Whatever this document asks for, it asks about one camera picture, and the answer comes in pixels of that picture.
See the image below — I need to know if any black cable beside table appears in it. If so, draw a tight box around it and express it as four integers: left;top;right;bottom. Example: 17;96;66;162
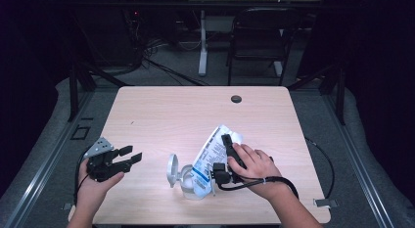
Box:
304;136;336;200

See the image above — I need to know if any clear pitcher with white lid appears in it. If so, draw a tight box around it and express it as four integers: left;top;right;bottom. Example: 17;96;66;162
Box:
165;153;216;202

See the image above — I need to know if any metal floor rail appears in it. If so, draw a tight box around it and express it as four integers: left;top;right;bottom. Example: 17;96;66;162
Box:
3;90;96;228
322;92;394;228

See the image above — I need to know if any hand-held gripper cable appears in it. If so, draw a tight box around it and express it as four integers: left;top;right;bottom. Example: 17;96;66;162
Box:
72;145;96;206
217;175;300;201

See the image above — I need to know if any black folding chair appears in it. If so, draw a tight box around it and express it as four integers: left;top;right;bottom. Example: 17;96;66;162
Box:
225;6;302;86

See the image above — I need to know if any blue white milk carton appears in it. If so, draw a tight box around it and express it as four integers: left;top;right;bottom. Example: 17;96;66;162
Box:
190;124;244;200

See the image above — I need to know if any white desk leg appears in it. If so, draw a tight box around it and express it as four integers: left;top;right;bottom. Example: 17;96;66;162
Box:
198;9;209;77

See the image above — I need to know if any person's left hand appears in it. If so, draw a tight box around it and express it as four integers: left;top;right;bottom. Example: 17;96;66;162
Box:
72;159;126;218

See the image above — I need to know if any left hand-held gripper cable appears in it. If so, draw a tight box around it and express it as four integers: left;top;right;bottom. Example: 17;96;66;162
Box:
72;145;96;206

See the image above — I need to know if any black metal stand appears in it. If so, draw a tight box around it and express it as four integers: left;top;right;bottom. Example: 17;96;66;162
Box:
67;56;133;122
287;63;346;126

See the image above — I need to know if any person's right hand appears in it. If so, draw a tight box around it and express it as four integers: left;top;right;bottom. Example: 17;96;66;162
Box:
227;143;285;202

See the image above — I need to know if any right hand-held gripper cable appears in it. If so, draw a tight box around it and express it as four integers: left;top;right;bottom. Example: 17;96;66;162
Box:
217;175;300;201

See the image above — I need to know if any black floor cable bundle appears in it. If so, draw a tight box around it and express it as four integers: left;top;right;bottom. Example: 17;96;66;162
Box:
123;9;209;87

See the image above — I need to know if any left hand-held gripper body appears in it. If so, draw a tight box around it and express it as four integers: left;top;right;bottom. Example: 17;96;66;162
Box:
82;136;132;183

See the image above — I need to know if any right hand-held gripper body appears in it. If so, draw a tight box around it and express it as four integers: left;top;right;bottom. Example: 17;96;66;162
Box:
211;161;247;187

